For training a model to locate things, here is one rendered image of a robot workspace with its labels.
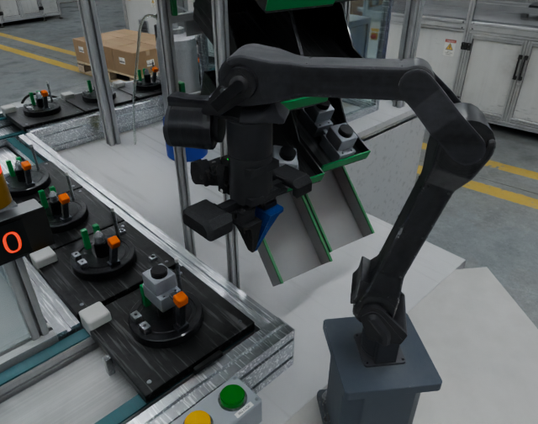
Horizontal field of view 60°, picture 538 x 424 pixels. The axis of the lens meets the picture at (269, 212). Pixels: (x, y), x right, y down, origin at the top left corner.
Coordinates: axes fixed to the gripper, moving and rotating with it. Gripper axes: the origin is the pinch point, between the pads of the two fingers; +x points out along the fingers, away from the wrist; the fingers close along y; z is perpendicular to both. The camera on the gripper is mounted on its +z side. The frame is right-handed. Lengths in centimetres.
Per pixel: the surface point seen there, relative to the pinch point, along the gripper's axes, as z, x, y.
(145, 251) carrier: 42, 28, -4
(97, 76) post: 127, 12, -37
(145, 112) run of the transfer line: 137, 34, -60
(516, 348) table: -28, 40, -49
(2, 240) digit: 29.0, 4.3, 25.0
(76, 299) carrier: 37.7, 28.5, 15.1
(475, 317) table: -18, 40, -51
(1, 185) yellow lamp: 29.5, -4.1, 22.7
